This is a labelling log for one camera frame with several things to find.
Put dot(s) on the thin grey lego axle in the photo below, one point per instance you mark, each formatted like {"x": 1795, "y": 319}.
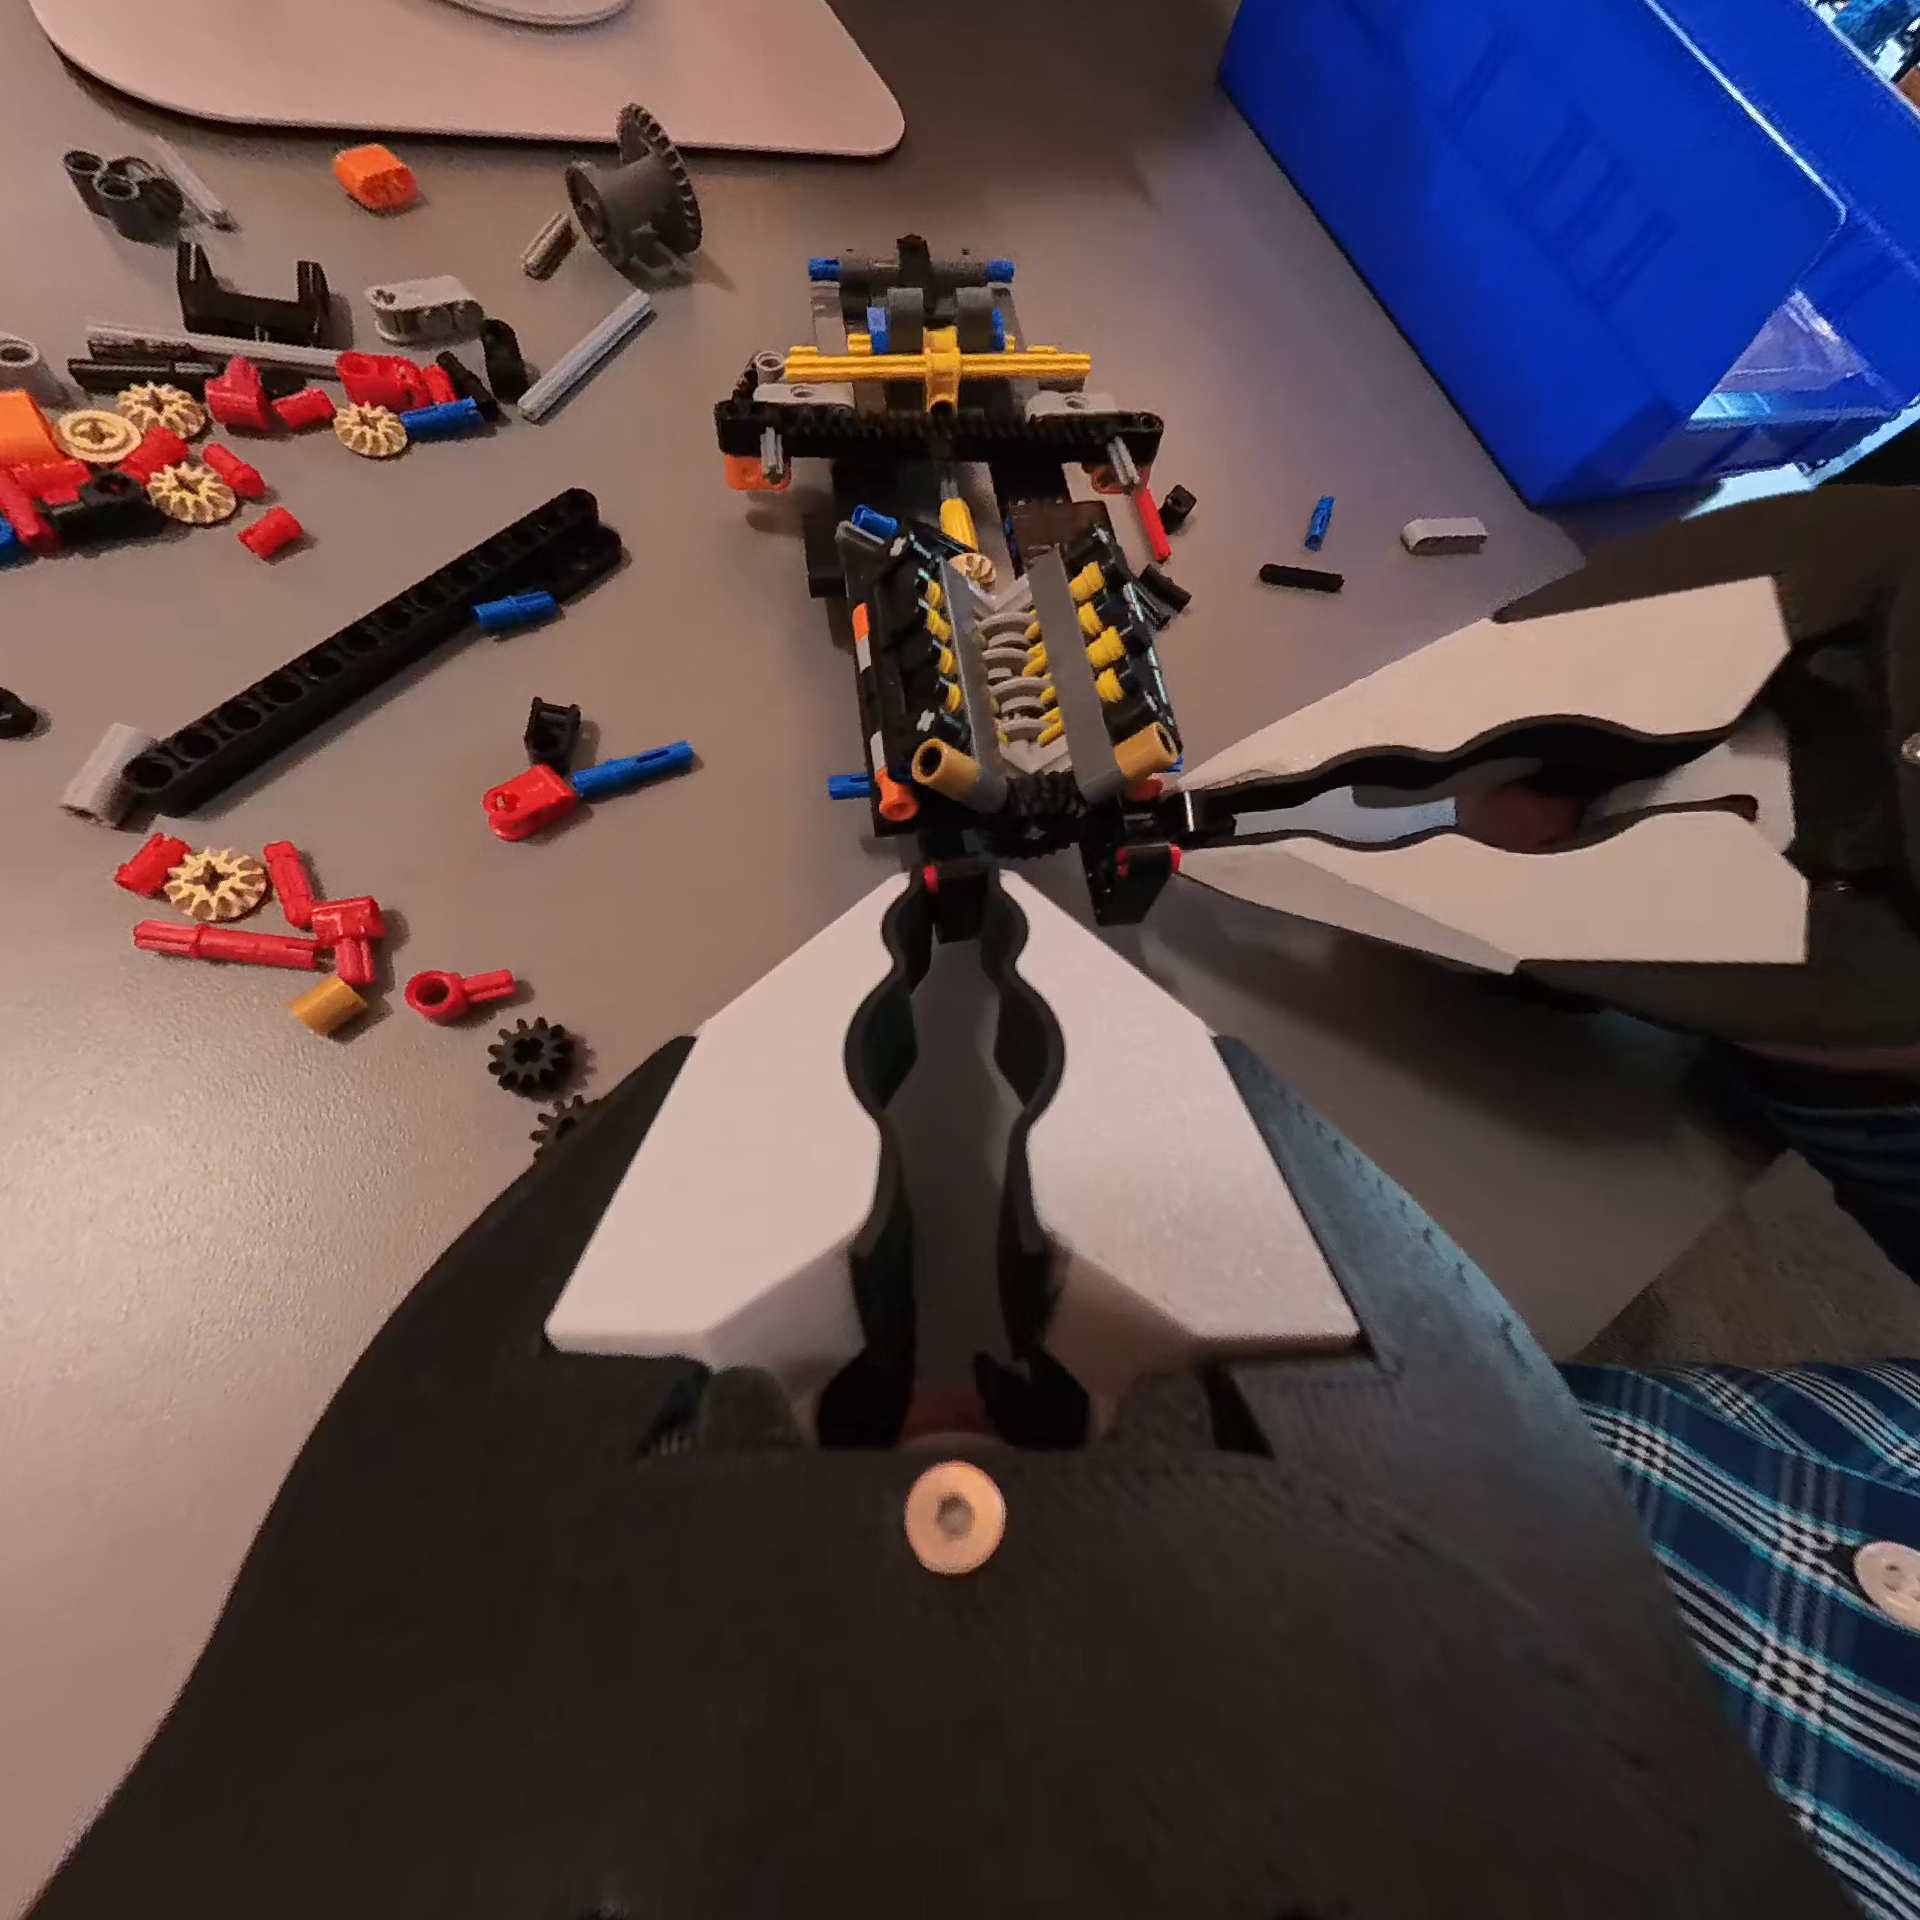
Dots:
{"x": 195, "y": 184}

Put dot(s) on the light grey lego liftarm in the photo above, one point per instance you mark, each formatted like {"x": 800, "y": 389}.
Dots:
{"x": 421, "y": 307}

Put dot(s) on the black lego pin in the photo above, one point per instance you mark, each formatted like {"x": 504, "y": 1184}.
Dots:
{"x": 1301, "y": 578}

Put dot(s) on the blue plastic bin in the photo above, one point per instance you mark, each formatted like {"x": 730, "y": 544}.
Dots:
{"x": 1561, "y": 224}

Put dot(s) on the grey desk mat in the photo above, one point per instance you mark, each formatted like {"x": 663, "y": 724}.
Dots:
{"x": 448, "y": 75}

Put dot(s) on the long red lego axle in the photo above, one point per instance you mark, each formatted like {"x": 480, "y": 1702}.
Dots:
{"x": 223, "y": 945}

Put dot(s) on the red lego pin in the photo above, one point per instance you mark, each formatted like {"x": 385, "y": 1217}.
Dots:
{"x": 290, "y": 882}

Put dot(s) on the person's right forearm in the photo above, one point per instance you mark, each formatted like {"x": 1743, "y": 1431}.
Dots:
{"x": 1851, "y": 1169}

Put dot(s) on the small grey lego axle connector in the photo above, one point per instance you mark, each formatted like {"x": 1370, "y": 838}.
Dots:
{"x": 548, "y": 244}

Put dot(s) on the light grey lego connector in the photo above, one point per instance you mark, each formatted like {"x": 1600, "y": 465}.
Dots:
{"x": 104, "y": 774}

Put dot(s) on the pile of small lego pieces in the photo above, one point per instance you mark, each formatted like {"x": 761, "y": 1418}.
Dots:
{"x": 181, "y": 451}

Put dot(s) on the tan yellow lego cylinder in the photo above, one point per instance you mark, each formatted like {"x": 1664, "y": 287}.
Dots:
{"x": 330, "y": 1004}

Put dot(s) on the black lego bracket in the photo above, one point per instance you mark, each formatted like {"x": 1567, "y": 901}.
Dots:
{"x": 245, "y": 307}

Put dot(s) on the dark grey lego differential gear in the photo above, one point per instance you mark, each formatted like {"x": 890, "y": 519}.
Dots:
{"x": 630, "y": 205}

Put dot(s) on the small red lego bush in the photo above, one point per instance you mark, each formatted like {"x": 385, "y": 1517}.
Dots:
{"x": 270, "y": 532}
{"x": 148, "y": 867}

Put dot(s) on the lego car chassis assembly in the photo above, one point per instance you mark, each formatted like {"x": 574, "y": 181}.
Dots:
{"x": 988, "y": 661}

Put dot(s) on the small black lego connector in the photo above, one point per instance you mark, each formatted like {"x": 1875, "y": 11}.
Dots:
{"x": 551, "y": 731}
{"x": 1177, "y": 511}

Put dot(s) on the orange lego piece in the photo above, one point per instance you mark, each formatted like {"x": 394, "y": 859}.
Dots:
{"x": 375, "y": 179}

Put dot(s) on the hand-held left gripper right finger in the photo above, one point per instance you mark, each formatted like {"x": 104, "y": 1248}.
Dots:
{"x": 1183, "y": 1184}

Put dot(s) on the black lego gear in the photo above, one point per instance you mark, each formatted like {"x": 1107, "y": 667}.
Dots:
{"x": 564, "y": 1122}
{"x": 533, "y": 1057}

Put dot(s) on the long black lego beam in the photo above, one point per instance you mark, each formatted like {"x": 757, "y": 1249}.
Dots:
{"x": 375, "y": 644}

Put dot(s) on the short red lego axle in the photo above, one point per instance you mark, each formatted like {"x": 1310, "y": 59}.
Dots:
{"x": 1151, "y": 519}

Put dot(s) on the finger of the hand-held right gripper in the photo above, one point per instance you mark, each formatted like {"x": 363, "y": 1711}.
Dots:
{"x": 1575, "y": 661}
{"x": 1620, "y": 901}

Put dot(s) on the red lego pin connector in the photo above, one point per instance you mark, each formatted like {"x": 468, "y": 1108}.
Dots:
{"x": 524, "y": 805}
{"x": 348, "y": 932}

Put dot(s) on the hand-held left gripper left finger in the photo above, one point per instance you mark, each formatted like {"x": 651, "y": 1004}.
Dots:
{"x": 720, "y": 1184}

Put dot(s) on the pale flat object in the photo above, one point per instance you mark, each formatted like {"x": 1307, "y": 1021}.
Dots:
{"x": 524, "y": 11}

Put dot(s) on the dark grey double lego connector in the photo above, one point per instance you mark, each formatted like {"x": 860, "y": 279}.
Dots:
{"x": 120, "y": 188}

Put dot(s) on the black lego pin connector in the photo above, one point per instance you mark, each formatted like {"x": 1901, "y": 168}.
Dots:
{"x": 504, "y": 362}

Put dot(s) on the long grey lego rack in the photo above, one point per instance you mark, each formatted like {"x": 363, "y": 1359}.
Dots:
{"x": 210, "y": 351}

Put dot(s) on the blue lego axle pin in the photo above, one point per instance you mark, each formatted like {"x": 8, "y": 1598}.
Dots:
{"x": 630, "y": 771}

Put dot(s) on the person's plaid shirt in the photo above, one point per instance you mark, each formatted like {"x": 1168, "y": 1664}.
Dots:
{"x": 1768, "y": 1621}

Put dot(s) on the tan lego bevel gear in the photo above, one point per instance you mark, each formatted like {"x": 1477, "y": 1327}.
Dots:
{"x": 215, "y": 885}

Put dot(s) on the short light grey lego beam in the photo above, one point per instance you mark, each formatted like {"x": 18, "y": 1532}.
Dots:
{"x": 1444, "y": 537}

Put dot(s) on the black lego piece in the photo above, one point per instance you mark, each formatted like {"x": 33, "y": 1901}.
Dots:
{"x": 11, "y": 715}

